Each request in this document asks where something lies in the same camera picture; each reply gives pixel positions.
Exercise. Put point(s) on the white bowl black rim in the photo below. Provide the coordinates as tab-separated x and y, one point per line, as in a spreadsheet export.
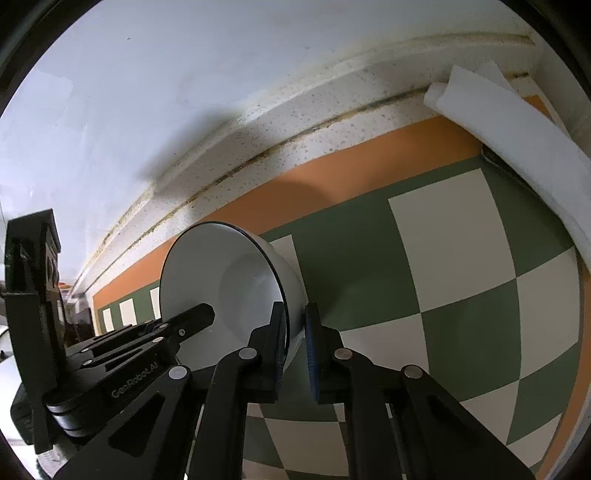
240	276

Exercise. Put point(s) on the green checkered orange-edged mat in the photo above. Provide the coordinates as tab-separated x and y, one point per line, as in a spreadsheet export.
419	251

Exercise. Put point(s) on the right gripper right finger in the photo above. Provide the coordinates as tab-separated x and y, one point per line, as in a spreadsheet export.
339	375

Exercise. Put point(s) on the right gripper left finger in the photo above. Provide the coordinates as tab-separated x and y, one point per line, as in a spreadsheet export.
250	374

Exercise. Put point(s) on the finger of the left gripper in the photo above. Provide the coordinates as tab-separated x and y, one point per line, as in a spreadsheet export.
178	328

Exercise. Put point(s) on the white rolled cloth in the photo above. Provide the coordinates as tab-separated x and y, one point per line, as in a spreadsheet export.
484	103

